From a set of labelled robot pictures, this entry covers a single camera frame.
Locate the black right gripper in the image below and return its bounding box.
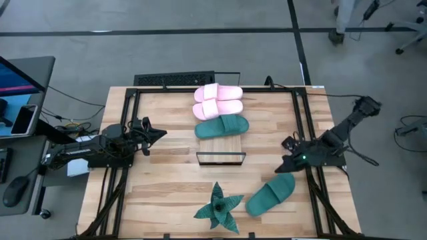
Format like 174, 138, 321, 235
274, 135, 323, 174

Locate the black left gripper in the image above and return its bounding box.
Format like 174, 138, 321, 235
125, 116, 168, 157

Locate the green slide sandal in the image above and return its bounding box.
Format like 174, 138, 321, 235
245, 171, 296, 217
194, 114, 250, 140

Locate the pink slide sandal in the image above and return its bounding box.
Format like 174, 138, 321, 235
192, 99, 244, 121
193, 83, 244, 103

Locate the white box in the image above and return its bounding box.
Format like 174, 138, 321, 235
66, 134, 101, 177

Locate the snake plant in white pot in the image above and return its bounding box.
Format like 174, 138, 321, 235
193, 181, 245, 235

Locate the grey chair base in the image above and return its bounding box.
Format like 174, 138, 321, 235
395, 119, 427, 137

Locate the smartphone with dark screen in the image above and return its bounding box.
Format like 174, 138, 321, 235
10, 105, 38, 136

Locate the grey office desk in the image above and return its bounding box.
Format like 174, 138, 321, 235
0, 55, 56, 217

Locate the light blue desk pad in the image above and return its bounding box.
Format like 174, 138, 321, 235
0, 93, 43, 138

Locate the black computer mouse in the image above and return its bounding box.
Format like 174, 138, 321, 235
2, 175, 29, 208

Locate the person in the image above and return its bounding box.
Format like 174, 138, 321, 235
328, 0, 361, 46

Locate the black keyboard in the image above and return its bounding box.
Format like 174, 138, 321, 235
0, 148, 13, 184

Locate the black monitor stand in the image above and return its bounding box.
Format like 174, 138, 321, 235
0, 99, 13, 128

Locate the black computer monitor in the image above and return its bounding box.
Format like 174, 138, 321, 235
0, 55, 47, 97

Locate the office chair with grey base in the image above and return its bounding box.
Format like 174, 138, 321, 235
385, 0, 427, 56

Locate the black metal frame rig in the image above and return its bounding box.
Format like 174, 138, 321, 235
78, 85, 363, 240

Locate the wooden shelf with black frame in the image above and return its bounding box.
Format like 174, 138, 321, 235
196, 71, 248, 167

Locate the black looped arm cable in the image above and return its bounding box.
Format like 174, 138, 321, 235
346, 131, 380, 167

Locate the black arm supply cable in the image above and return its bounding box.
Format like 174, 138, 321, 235
262, 75, 364, 100

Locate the long black cable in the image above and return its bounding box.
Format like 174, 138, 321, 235
47, 85, 106, 108

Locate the black cable bundle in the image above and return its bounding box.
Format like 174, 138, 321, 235
39, 105, 106, 135

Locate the black floor cable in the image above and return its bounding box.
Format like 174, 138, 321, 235
393, 114, 427, 154

